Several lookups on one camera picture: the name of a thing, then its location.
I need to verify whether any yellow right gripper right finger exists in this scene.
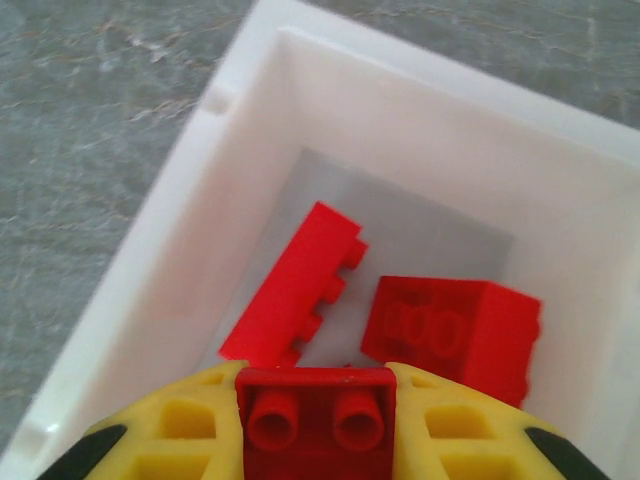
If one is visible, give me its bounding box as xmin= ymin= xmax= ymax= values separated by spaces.
xmin=385 ymin=361 xmax=609 ymax=480

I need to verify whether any white plastic bin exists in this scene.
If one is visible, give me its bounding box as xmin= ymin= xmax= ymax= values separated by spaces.
xmin=0 ymin=0 xmax=640 ymax=480

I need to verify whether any red two-by-two lego brick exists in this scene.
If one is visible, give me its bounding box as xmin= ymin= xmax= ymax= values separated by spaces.
xmin=234 ymin=366 xmax=399 ymax=480

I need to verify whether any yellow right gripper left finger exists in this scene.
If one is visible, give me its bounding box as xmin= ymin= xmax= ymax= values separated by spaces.
xmin=42 ymin=360 xmax=251 ymax=480

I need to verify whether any red two-by-four lego brick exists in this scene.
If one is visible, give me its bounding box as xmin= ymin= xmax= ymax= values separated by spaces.
xmin=217 ymin=200 xmax=372 ymax=369

